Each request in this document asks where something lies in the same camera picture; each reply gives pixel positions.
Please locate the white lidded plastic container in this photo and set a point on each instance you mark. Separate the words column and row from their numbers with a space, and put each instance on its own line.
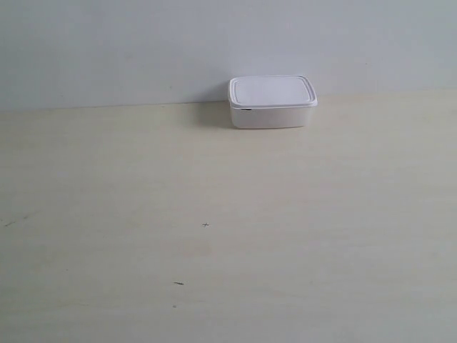
column 271, row 102

